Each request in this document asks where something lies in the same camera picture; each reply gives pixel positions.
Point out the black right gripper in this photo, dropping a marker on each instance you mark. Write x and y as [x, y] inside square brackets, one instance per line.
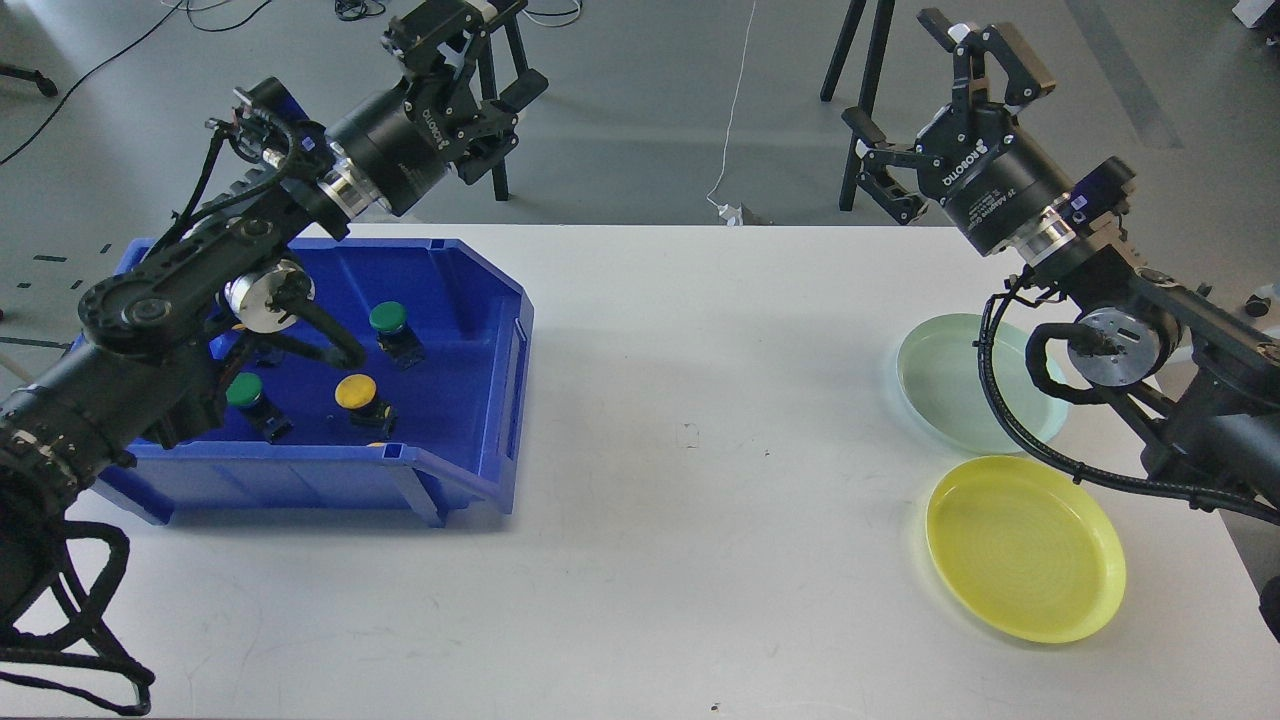
[991, 177]

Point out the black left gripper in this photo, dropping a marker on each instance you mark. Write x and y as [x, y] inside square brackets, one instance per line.
[405, 139]

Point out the green push button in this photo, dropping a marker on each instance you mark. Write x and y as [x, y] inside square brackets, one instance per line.
[246, 394]
[394, 335]

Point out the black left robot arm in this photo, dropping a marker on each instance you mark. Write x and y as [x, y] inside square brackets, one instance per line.
[164, 342]

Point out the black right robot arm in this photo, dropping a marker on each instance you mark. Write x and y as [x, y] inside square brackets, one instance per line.
[1197, 385]

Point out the pale green plate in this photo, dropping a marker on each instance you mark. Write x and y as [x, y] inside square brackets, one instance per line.
[936, 365]

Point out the yellow plate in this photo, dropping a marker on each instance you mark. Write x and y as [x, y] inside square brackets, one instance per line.
[1025, 550]

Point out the blue plastic bin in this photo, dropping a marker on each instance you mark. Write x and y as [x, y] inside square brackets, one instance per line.
[459, 410]

